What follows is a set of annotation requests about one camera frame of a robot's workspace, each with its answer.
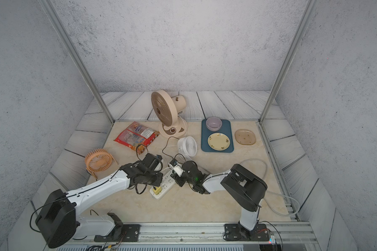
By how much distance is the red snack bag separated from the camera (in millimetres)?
1054

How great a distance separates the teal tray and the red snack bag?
324 mm

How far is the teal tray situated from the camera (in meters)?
1.05
